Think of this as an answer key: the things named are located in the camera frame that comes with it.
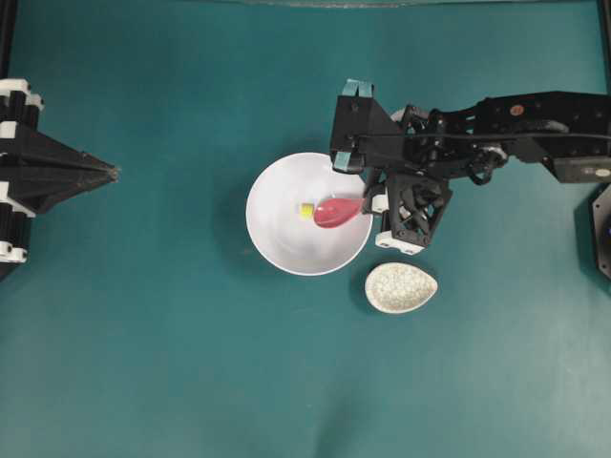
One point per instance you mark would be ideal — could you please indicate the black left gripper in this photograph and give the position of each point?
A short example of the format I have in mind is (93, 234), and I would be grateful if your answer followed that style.
(27, 191)

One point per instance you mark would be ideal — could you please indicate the crackle glazed spoon rest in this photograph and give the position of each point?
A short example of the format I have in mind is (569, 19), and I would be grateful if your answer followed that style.
(397, 287)

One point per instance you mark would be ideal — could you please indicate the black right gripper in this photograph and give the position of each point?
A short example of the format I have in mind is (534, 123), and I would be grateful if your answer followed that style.
(411, 207)

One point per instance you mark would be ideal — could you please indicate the black left frame rail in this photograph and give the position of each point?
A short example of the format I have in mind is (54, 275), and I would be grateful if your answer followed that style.
(8, 14)

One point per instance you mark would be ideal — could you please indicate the yellow hexagonal prism block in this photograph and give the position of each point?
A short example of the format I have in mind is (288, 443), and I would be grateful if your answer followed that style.
(307, 210)

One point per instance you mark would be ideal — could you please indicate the white round bowl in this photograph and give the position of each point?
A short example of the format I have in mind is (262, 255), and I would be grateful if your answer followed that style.
(291, 241)

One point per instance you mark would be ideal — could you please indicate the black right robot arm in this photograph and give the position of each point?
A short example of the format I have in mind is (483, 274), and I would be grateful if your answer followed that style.
(567, 133)

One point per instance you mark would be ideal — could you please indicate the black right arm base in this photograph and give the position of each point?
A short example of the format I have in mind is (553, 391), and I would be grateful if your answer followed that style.
(592, 228)

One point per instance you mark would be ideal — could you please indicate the red ceramic spoon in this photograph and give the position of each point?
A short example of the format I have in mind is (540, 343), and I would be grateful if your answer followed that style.
(334, 212)

